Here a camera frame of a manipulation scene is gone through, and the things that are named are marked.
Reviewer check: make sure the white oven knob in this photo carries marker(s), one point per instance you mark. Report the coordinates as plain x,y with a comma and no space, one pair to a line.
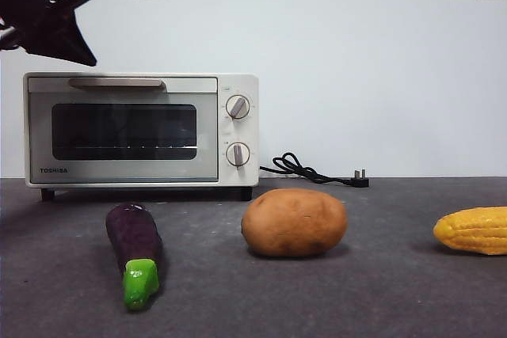
237,154
237,107

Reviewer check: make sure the purple eggplant with green stem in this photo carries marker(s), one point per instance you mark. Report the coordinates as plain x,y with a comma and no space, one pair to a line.
134,234

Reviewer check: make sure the brown potato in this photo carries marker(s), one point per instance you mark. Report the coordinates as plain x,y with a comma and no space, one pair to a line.
294,222

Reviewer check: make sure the yellow corn cob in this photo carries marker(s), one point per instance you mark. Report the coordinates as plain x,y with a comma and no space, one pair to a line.
475,230

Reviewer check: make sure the white Toshiba toaster oven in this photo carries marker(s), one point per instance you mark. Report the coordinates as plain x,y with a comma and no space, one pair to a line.
237,177

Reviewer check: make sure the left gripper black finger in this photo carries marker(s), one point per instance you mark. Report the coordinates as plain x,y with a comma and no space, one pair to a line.
53,47
77,37

